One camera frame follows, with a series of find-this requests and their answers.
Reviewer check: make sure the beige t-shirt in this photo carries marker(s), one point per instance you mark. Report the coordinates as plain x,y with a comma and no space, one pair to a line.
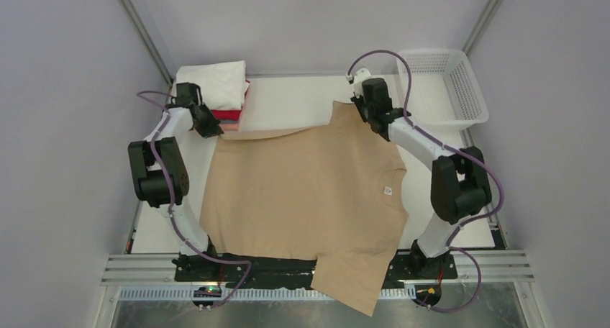
329,193

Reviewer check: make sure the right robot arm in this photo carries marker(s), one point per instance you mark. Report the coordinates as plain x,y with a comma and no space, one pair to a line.
459,182

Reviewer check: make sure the red folded t-shirt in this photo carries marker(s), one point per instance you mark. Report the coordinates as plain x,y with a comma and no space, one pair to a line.
232,114

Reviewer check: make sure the white plastic basket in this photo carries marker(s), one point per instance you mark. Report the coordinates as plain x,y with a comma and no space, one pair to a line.
445,95

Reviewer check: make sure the pink folded t-shirt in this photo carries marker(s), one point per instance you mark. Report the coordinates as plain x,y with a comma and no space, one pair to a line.
230,127

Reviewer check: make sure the aluminium frame rail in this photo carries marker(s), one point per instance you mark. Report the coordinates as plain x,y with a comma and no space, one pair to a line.
496,266

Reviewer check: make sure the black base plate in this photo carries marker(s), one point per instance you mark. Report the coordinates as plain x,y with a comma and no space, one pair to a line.
273,273

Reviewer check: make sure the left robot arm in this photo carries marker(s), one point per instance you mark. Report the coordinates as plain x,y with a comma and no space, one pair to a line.
159,173

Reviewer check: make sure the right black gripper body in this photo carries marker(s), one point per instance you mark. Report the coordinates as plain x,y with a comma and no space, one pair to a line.
364,109

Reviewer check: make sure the white folded t-shirt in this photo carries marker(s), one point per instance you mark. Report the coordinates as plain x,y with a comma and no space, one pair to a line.
223,85

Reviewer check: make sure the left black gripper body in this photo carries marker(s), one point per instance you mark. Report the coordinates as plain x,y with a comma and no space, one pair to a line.
208,124

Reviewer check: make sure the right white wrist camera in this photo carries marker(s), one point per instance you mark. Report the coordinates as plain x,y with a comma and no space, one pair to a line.
358,76

